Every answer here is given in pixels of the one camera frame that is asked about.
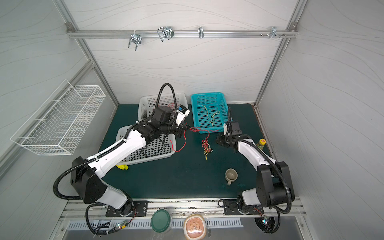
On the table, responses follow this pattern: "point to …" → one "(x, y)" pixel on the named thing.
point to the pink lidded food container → (194, 226)
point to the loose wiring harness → (101, 232)
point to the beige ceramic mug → (231, 175)
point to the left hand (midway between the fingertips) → (191, 124)
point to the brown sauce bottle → (261, 143)
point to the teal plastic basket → (210, 111)
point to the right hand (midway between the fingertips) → (221, 136)
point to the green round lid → (160, 220)
